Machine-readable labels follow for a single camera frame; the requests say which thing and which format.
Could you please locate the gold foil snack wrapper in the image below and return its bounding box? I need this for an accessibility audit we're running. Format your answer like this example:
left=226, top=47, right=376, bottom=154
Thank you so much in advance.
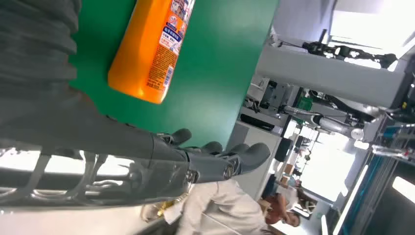
left=141, top=200, right=178, bottom=224

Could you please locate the background person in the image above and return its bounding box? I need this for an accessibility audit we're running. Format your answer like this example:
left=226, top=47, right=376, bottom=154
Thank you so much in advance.
left=258, top=186, right=303, bottom=228

